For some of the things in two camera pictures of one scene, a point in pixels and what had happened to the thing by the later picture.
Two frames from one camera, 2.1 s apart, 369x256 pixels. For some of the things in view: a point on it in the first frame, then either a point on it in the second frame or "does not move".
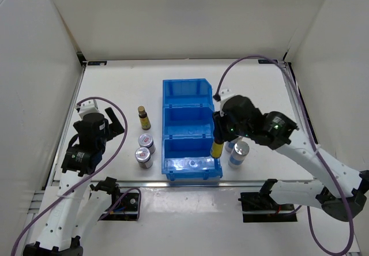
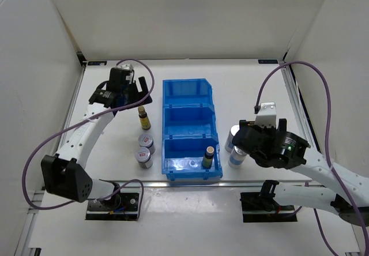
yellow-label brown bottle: (145, 122) does not move
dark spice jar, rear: (146, 140) does not move
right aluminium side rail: (293, 85) does not move
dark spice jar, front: (142, 155) does not move
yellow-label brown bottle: (217, 149) → (207, 161)
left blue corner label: (96, 63) does not move
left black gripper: (115, 128) → (143, 88)
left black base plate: (127, 210) does not move
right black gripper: (219, 132) → (282, 127)
